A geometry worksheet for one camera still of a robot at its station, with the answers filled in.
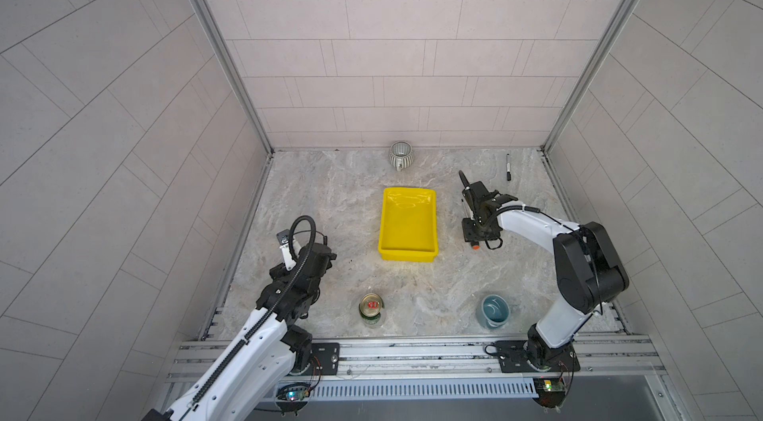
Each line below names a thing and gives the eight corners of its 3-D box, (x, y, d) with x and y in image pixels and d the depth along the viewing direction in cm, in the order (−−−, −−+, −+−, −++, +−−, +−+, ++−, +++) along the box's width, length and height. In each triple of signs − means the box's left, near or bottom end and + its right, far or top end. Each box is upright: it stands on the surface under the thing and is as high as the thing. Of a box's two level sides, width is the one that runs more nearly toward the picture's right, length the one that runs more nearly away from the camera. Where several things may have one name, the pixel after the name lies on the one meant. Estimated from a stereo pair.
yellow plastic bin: (380, 261, 89) (379, 252, 84) (382, 198, 104) (382, 187, 99) (439, 261, 89) (442, 252, 84) (433, 198, 105) (435, 187, 100)
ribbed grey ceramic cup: (397, 175, 110) (397, 162, 104) (386, 155, 116) (385, 142, 111) (417, 168, 112) (418, 156, 107) (404, 149, 118) (405, 136, 113)
